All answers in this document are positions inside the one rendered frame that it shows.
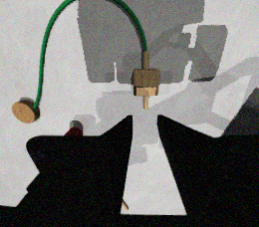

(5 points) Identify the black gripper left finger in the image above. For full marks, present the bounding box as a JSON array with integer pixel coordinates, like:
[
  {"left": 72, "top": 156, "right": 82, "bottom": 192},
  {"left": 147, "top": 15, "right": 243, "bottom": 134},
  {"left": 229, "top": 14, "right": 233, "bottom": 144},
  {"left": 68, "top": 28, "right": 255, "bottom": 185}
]
[{"left": 26, "top": 115, "right": 132, "bottom": 214}]

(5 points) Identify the dark green string with wooden stick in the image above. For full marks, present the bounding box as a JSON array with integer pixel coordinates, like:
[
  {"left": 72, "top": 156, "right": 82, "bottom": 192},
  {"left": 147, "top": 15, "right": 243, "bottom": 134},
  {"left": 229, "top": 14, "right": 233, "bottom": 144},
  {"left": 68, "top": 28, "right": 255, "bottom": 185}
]
[{"left": 33, "top": 0, "right": 149, "bottom": 111}]

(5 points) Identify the dark red cylinder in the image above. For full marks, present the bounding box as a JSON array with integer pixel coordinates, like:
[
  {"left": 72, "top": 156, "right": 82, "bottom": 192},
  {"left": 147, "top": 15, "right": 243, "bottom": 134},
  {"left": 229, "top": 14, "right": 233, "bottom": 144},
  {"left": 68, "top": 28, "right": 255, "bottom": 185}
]
[{"left": 65, "top": 127, "right": 83, "bottom": 135}]

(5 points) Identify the round wooden button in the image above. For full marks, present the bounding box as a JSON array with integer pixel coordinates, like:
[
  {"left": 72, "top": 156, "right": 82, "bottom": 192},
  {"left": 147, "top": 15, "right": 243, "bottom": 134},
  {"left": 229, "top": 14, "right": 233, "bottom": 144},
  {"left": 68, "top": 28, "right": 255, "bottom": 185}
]
[{"left": 12, "top": 100, "right": 40, "bottom": 123}]

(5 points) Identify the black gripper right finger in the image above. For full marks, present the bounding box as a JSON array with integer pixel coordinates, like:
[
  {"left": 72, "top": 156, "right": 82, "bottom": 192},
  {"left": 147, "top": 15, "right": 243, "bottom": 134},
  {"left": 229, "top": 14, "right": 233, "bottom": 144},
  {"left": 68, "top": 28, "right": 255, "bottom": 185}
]
[{"left": 157, "top": 114, "right": 259, "bottom": 215}]

